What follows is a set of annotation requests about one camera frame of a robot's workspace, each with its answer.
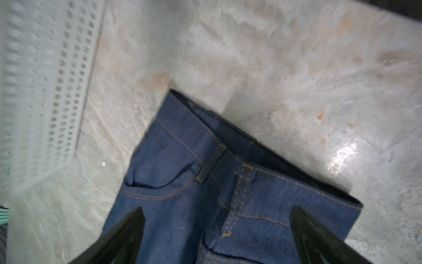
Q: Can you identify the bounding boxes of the dark blue denim trousers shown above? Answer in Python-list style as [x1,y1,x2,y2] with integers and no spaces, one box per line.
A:
[102,90,363,264]

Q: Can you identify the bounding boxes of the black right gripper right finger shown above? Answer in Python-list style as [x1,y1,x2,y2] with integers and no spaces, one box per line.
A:
[290,206,370,264]

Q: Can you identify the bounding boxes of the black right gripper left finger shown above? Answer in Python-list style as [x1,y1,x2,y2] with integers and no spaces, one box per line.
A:
[71,207,146,264]

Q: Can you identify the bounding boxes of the white perforated plastic basket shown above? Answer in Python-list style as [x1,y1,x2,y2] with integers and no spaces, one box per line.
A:
[1,1,106,199]

